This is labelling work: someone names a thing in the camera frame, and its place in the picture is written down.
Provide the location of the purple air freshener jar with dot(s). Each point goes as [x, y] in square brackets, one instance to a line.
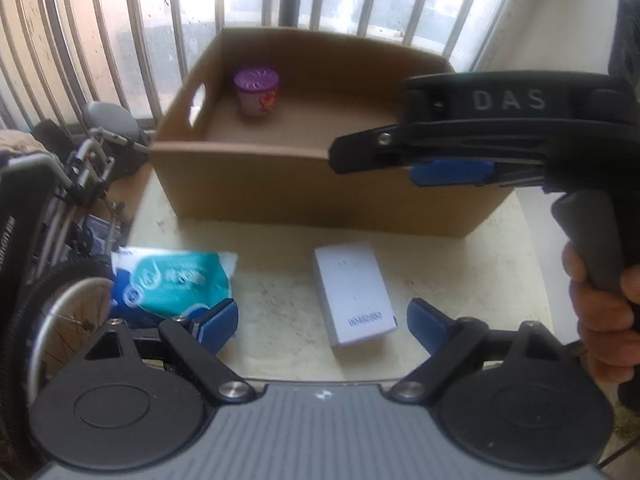
[256, 91]

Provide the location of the person's right hand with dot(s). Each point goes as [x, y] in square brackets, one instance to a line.
[605, 330]

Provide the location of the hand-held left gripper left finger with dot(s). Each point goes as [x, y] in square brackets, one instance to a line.
[220, 321]

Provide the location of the brown cardboard box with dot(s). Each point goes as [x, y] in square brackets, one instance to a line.
[300, 185]

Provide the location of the metal window grille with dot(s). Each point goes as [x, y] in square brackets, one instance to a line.
[130, 35]

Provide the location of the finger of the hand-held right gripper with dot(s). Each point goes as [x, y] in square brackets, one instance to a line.
[450, 172]

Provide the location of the blue wet wipes packet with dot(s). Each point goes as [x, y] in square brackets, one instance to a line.
[175, 280]

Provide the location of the small white carton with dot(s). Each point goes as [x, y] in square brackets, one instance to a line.
[352, 295]

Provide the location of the black folded wheelchair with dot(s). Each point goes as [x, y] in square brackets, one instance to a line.
[55, 220]

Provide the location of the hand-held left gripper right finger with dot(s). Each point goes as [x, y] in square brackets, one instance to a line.
[425, 325]

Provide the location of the dark object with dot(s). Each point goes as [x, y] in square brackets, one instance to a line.
[627, 35]

